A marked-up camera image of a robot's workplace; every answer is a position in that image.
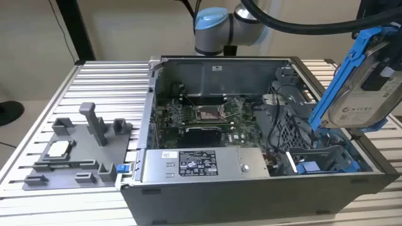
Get black frame post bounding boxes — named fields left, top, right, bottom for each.
left=57, top=0, right=97, bottom=62

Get green RAM stick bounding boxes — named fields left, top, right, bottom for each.
left=39, top=161, right=97, bottom=170

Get blue bay rail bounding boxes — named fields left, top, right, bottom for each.
left=338, top=141, right=363, bottom=172

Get thin locking lever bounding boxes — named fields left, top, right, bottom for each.
left=184, top=93, right=200, bottom=108

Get grey parts rack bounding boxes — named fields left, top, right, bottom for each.
left=22, top=102, right=135, bottom=191

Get metal socket cover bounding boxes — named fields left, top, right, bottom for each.
left=220, top=98, right=246, bottom=119

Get black graphics card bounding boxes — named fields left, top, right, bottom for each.
left=184, top=126, right=222, bottom=148

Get green motherboard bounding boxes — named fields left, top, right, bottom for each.
left=156, top=94, right=268, bottom=150

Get thin black wall cable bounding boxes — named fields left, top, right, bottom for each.
left=50, top=0, right=78, bottom=62

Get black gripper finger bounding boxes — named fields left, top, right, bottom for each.
left=360, top=66, right=389, bottom=92

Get blue bay bracket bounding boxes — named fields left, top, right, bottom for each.
left=297, top=161, right=322, bottom=175

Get black cables behind arm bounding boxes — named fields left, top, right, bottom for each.
left=181, top=0, right=205, bottom=19

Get silver power supply unit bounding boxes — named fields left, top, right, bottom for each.
left=141, top=147, right=272, bottom=184

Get hard disk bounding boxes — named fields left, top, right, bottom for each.
left=308, top=23, right=402, bottom=133

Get black round stand base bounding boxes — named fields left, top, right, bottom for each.
left=0, top=100, right=26, bottom=127

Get grey metal drive cage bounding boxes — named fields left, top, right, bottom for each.
left=261, top=67, right=318, bottom=151

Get CPU socket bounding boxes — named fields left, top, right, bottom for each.
left=197, top=105, right=226, bottom=121

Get black case wire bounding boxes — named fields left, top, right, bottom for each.
left=266, top=84, right=312, bottom=152

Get open black PC case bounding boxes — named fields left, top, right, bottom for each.
left=121, top=55, right=402, bottom=226

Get silver CPU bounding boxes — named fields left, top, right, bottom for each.
left=46, top=142, right=73, bottom=158

